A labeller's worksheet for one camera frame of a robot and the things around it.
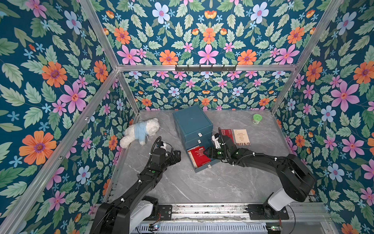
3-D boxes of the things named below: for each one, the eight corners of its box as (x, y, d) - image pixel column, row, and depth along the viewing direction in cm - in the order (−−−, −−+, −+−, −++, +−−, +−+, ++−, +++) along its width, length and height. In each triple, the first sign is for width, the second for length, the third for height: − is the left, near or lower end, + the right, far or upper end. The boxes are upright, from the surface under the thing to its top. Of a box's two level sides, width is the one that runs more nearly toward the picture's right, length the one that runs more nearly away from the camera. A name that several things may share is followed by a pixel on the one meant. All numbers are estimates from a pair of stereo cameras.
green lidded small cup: (252, 124, 113) (254, 120, 110) (250, 117, 118) (252, 113, 114) (261, 124, 113) (263, 120, 110) (259, 117, 118) (260, 113, 114)
